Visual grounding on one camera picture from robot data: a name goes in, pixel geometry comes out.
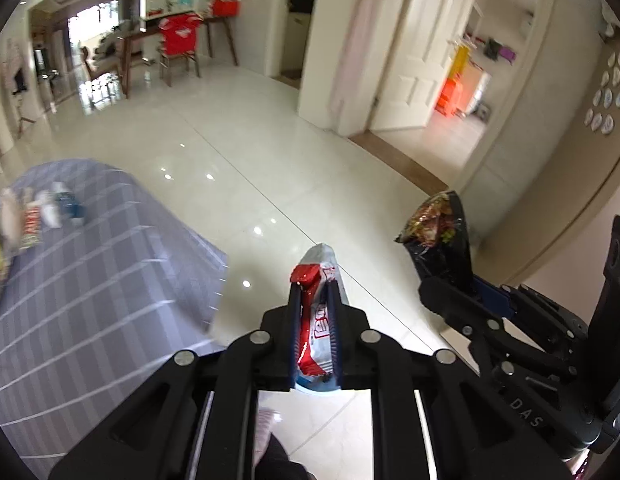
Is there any wooden dining table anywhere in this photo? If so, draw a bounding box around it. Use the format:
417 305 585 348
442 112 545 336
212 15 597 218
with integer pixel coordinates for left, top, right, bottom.
115 15 241 98

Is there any coat stand with clothes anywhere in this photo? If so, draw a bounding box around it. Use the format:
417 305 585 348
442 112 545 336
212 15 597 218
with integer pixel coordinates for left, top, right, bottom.
0 40 36 136

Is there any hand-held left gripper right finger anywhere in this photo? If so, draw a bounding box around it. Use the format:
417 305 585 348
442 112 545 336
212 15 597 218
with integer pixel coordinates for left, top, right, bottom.
327 280 565 480

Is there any red white snack wrapper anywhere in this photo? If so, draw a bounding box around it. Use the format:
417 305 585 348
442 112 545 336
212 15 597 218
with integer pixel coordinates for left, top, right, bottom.
290 242 351 393

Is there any bare wooden chair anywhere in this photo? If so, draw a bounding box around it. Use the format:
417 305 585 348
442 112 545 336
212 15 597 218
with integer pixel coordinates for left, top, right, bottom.
80 45 122 93

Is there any group of round wall stickers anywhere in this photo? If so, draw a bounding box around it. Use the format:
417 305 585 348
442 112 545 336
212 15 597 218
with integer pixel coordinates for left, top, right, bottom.
584 47 620 136

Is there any yellow board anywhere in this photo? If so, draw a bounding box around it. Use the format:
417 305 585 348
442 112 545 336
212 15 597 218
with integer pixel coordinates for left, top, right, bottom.
450 45 473 83

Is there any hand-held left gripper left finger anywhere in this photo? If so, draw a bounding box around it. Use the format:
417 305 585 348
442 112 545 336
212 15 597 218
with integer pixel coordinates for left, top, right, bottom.
49 282 303 480

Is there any pink floral curtain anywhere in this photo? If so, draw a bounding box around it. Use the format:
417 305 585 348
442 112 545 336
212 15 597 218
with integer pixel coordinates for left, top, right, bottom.
330 0 425 136

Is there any wooden chair with cover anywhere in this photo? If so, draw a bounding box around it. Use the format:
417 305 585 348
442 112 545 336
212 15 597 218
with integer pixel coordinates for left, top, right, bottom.
159 14 203 88

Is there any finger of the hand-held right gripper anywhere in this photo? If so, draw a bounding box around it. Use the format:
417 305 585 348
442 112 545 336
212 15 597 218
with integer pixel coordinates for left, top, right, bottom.
419 276 493 343
474 280 588 348

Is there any grey checked tablecloth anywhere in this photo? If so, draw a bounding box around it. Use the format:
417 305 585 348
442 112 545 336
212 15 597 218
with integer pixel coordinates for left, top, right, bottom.
0 159 228 480

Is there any dark colourful snack bag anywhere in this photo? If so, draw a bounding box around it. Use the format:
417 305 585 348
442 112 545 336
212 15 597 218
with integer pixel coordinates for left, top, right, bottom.
395 190 475 293

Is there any orange plastic stool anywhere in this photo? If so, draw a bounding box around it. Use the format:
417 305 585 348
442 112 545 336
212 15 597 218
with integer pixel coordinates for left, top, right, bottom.
437 77 465 117

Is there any pink checked cloth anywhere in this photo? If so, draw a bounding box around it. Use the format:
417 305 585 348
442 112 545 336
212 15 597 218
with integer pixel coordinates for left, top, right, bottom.
255 407 285 461

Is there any red snack packet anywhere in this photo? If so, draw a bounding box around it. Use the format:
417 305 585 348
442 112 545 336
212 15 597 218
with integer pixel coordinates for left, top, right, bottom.
20 204 45 250

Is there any person's black trouser leg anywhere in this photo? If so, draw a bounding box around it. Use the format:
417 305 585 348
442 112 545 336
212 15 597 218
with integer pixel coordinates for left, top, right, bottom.
262 435 315 480

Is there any blue white packet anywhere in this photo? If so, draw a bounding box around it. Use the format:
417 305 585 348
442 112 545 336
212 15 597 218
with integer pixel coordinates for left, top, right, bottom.
57 191 87 225

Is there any white panel door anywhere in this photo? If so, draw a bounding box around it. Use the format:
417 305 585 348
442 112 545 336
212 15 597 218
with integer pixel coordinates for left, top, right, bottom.
370 0 483 133

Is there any red chair cover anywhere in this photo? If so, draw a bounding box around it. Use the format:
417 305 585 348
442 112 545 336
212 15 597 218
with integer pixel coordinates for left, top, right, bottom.
160 14 203 56

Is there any purple cloth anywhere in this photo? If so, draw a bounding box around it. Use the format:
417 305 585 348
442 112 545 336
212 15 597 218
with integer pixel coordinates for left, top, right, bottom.
484 40 516 64

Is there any white plastic packet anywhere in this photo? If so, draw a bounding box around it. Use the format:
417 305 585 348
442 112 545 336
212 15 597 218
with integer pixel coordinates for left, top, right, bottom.
0 187 23 256

